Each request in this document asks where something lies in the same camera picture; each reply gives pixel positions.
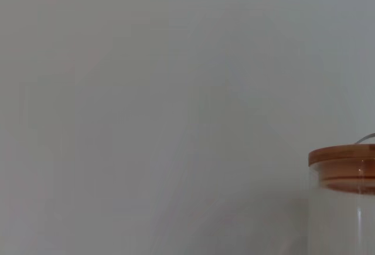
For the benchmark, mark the wooden jar lid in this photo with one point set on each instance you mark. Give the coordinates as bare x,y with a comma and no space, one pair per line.
342,155

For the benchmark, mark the glass dispenser jar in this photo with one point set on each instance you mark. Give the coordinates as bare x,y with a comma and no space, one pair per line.
337,222

